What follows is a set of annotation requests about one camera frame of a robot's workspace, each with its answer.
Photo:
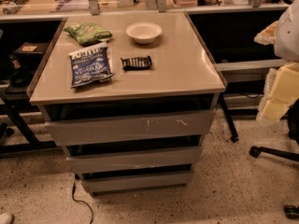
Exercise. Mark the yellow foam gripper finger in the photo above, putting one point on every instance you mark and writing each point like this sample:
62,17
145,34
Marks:
280,92

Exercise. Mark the grey top drawer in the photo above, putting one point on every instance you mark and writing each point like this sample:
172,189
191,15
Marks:
129,128

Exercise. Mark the grey drawer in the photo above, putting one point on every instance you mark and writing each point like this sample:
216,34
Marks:
134,160
129,128
113,184

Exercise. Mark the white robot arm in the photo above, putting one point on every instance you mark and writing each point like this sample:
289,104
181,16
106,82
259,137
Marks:
283,35

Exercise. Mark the grey middle drawer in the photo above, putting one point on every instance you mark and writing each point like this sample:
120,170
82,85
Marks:
134,160

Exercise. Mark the grey drawer cabinet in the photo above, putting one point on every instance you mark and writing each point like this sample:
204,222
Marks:
181,78

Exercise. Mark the grey bottom drawer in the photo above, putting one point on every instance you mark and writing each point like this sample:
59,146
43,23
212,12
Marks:
113,184

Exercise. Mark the black office chair base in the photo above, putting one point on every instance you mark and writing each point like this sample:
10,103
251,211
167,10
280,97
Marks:
291,211

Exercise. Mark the black candy bar wrapper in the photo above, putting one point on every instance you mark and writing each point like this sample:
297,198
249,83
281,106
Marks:
136,63

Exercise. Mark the white bowl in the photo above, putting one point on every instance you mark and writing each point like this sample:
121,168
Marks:
143,32

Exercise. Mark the blue Kettle chip bag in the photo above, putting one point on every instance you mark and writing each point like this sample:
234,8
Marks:
90,64

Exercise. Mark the green chip bag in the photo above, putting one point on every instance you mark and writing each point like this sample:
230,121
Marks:
88,33

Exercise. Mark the black box on left shelf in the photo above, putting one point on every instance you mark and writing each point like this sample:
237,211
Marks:
32,48

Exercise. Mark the white shoe tip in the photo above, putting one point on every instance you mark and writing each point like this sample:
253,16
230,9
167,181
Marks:
6,218

